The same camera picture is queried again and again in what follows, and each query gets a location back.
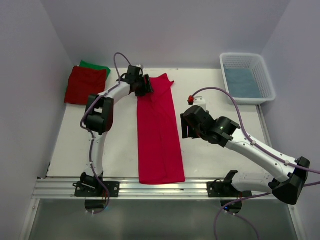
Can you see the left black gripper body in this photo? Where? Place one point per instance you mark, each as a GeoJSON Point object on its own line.
{"type": "Point", "coordinates": [142, 87]}

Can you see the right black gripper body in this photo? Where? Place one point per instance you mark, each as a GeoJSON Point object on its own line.
{"type": "Point", "coordinates": [193, 132]}

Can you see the crimson pink t shirt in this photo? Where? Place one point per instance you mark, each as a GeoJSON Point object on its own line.
{"type": "Point", "coordinates": [160, 158]}

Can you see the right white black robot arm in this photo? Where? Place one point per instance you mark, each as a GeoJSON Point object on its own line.
{"type": "Point", "coordinates": [282, 176]}

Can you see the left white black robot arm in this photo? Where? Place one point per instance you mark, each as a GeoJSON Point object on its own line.
{"type": "Point", "coordinates": [98, 119]}

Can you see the folded dark red t shirt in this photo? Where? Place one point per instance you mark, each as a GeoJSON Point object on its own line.
{"type": "Point", "coordinates": [83, 82]}

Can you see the blue t shirt in basket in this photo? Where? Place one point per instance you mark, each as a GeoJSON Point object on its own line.
{"type": "Point", "coordinates": [241, 83]}

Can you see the folded green t shirt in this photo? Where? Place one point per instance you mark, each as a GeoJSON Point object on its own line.
{"type": "Point", "coordinates": [85, 64]}

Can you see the white plastic mesh basket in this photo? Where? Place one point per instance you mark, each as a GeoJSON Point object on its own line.
{"type": "Point", "coordinates": [256, 64]}

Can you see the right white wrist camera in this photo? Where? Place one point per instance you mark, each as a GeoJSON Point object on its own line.
{"type": "Point", "coordinates": [197, 101]}

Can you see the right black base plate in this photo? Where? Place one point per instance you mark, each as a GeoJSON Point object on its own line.
{"type": "Point", "coordinates": [218, 189]}

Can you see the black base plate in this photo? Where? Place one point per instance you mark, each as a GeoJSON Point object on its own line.
{"type": "Point", "coordinates": [89, 192]}
{"type": "Point", "coordinates": [218, 189]}

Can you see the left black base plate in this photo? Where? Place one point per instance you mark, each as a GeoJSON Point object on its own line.
{"type": "Point", "coordinates": [89, 192]}

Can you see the aluminium mounting rail frame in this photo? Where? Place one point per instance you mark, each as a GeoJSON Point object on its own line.
{"type": "Point", "coordinates": [175, 211]}

